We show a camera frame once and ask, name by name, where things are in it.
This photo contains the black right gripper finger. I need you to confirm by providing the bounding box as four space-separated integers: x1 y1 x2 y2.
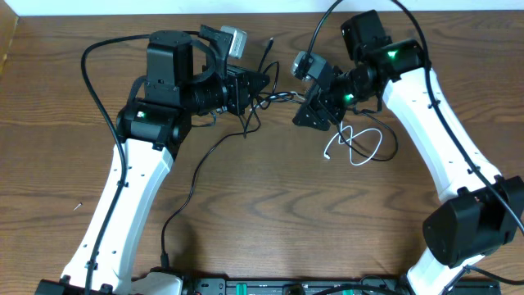
300 84 327 115
292 105 331 131

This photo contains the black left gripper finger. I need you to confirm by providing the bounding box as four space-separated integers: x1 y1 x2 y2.
245 91 261 112
246 70 269 93

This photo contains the white USB cable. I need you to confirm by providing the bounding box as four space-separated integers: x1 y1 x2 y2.
323 125 384 167

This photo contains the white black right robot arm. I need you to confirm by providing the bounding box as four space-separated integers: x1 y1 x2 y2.
291 11 523 294

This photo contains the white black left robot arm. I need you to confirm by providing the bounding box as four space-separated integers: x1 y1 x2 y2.
37 26 269 294

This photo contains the small metal screw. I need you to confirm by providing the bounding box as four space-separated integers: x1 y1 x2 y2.
73 202 83 211

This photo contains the brown cardboard side panel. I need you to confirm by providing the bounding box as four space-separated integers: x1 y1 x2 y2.
0 0 19 72

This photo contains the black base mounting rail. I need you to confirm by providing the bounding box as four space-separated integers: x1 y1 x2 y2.
182 276 502 295

